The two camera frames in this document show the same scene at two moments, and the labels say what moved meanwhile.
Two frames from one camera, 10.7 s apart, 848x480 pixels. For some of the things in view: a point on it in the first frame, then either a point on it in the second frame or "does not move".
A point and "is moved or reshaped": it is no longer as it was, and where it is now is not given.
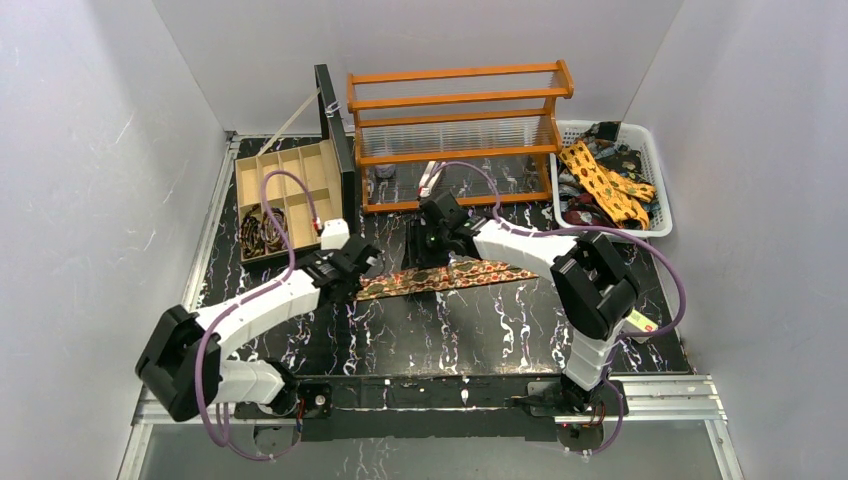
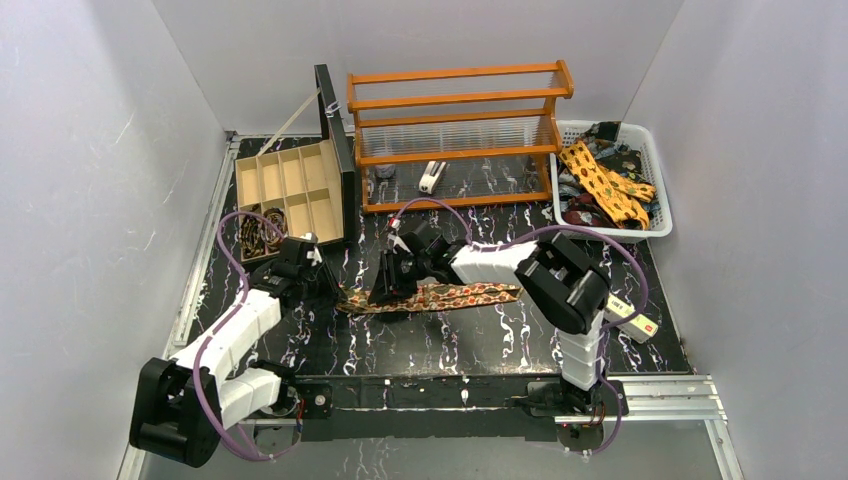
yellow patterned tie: (619, 195) does not move
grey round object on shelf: (385, 170) does not move
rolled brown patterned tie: (272, 240) does not move
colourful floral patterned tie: (440, 277) is moved or reshaped
